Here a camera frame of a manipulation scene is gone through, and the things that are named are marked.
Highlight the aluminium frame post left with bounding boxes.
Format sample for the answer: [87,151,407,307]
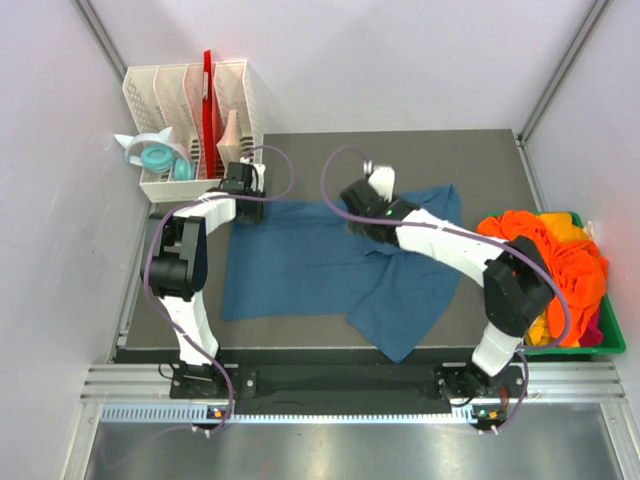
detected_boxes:
[71,0,128,83]

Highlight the magenta t shirt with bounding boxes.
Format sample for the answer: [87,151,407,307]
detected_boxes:
[579,307,604,348]

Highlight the green plastic basket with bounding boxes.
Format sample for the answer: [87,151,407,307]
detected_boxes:
[487,211,627,357]

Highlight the teal cat ear headphones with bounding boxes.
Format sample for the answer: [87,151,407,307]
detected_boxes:
[114,127,196,181]

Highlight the aluminium frame post right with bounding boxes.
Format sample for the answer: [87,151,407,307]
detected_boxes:
[516,0,612,148]

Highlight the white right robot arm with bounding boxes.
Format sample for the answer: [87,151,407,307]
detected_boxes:
[340,167,555,396]

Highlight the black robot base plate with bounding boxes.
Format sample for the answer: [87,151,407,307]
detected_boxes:
[169,348,524,414]

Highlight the aluminium frame post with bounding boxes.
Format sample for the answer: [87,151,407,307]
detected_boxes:
[71,0,128,83]
[516,0,612,148]

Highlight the grey slotted cable duct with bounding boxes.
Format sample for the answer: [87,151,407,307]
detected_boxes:
[100,403,500,426]

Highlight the white file organizer rack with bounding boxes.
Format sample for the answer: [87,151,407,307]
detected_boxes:
[122,60,264,203]

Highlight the blue t shirt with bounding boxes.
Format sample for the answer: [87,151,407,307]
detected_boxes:
[221,200,460,363]

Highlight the red folder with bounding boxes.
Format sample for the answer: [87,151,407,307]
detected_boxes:
[201,50,220,179]

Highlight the orange t shirt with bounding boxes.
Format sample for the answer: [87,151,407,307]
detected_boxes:
[475,209,610,347]

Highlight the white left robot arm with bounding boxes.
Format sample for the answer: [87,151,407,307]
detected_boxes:
[140,159,265,397]

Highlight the beige book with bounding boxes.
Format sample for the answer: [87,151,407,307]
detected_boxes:
[217,109,242,165]

